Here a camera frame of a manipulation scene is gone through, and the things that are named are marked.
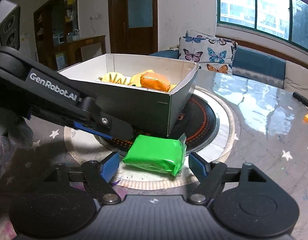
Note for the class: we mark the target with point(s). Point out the blue sofa bench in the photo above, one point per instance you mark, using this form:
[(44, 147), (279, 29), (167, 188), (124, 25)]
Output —
[(259, 65)]

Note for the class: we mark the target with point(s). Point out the dark wooden door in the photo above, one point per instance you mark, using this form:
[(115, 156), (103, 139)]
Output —
[(134, 17)]

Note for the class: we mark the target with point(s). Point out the grey cardboard box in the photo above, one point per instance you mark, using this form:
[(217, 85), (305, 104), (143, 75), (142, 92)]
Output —
[(144, 105)]

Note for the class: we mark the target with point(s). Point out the green packet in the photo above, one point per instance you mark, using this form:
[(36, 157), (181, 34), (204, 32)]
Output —
[(156, 155)]

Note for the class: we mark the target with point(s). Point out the wooden display cabinet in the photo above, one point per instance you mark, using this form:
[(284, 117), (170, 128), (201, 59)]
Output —
[(56, 27)]

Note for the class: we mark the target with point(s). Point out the black rod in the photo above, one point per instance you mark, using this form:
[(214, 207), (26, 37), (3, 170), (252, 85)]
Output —
[(304, 100)]

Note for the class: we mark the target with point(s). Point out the beige cushion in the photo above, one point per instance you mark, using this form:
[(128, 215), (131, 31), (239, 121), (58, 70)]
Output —
[(300, 78)]

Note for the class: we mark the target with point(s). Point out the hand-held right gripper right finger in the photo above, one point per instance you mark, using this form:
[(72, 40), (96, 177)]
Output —
[(197, 166)]

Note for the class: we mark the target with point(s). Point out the butterfly print pillow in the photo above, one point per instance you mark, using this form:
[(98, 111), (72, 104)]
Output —
[(206, 51)]

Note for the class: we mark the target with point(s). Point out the grey star tablecloth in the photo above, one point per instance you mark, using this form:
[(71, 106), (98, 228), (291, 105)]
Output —
[(269, 167)]

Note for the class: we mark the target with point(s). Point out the wooden side table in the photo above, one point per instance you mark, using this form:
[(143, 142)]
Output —
[(87, 47)]

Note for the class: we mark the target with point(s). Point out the yellow plush chick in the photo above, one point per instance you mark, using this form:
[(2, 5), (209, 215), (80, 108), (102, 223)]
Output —
[(118, 78)]

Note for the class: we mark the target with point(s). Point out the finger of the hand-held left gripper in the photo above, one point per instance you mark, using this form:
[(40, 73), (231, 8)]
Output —
[(93, 131)]

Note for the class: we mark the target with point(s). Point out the round black induction cooker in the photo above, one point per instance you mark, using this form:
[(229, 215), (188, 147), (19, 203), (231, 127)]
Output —
[(201, 122)]

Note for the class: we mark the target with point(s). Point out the green framed window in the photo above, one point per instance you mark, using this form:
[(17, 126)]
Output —
[(264, 7)]

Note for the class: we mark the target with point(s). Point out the orange packet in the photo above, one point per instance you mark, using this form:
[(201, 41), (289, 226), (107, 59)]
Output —
[(155, 81)]

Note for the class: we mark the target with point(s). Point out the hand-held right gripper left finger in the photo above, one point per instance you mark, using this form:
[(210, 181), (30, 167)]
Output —
[(109, 166)]

